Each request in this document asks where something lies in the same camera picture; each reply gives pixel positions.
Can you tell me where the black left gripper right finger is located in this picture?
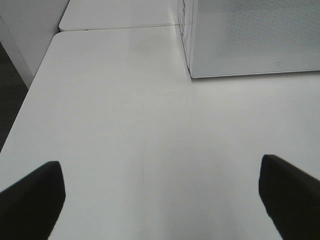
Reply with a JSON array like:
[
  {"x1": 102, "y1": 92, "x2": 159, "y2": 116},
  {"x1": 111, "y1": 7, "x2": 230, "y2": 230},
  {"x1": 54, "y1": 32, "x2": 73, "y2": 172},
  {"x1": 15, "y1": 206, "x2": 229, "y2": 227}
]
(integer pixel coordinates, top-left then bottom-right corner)
[{"x1": 258, "y1": 154, "x2": 320, "y2": 240}]

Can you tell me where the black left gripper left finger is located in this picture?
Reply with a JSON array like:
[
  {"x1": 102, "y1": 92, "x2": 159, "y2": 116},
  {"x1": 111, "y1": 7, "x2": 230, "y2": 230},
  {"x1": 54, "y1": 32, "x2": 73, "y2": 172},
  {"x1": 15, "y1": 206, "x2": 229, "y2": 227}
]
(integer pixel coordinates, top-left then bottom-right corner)
[{"x1": 0, "y1": 161, "x2": 66, "y2": 240}]

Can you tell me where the white microwave door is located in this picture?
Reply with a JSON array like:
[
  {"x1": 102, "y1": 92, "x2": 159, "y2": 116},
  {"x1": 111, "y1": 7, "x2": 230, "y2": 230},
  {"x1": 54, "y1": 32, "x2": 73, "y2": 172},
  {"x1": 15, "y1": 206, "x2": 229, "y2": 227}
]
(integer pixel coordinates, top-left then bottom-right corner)
[{"x1": 189, "y1": 0, "x2": 320, "y2": 78}]

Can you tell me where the white microwave oven body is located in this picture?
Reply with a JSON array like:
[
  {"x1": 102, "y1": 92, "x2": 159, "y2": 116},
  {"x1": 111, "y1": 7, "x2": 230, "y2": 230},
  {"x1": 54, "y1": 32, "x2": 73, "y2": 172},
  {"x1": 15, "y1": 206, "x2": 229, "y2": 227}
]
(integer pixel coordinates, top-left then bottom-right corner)
[{"x1": 177, "y1": 0, "x2": 197, "y2": 69}]

